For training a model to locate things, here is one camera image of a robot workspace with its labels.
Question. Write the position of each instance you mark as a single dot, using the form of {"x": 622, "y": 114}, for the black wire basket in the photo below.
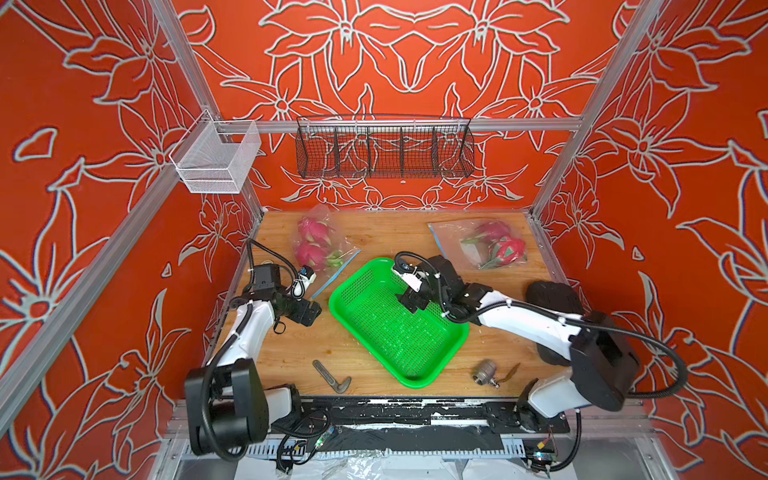
{"x": 370, "y": 146}

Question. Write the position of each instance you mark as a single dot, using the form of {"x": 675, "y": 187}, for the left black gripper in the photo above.
{"x": 297, "y": 316}

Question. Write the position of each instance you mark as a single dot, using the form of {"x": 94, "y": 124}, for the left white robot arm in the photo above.
{"x": 228, "y": 409}

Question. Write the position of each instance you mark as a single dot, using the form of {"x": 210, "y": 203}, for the green plastic basket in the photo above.
{"x": 413, "y": 347}

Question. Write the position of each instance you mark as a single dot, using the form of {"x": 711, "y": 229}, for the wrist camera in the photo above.
{"x": 416, "y": 279}
{"x": 306, "y": 275}

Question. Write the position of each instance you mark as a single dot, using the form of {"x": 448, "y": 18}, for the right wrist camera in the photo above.
{"x": 416, "y": 279}

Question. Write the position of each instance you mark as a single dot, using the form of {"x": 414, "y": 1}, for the clear zip-top bag blue seal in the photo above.
{"x": 320, "y": 244}

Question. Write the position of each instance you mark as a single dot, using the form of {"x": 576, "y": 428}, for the grey L-shaped metal tool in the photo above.
{"x": 339, "y": 387}

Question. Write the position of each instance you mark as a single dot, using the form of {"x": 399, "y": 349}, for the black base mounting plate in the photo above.
{"x": 499, "y": 414}

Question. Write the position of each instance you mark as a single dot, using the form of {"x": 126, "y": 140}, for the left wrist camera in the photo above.
{"x": 306, "y": 275}

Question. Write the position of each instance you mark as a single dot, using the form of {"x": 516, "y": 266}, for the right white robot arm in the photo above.
{"x": 600, "y": 363}

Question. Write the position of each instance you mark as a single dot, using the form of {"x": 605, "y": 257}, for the far bag dragon fruit upper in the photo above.
{"x": 489, "y": 232}

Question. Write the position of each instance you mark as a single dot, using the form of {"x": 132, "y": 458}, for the metal pipe fitting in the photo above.
{"x": 484, "y": 374}

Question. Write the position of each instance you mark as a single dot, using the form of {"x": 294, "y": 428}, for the far clear zip-top bag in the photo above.
{"x": 448, "y": 236}

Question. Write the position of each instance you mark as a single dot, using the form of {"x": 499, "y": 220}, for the white wire basket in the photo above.
{"x": 216, "y": 156}

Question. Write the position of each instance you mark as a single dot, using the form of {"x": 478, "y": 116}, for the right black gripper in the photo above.
{"x": 409, "y": 295}

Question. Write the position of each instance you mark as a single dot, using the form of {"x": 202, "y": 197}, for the pink dragon fruit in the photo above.
{"x": 318, "y": 257}
{"x": 315, "y": 230}

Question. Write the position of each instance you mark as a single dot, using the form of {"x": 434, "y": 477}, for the black oval tray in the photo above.
{"x": 554, "y": 296}

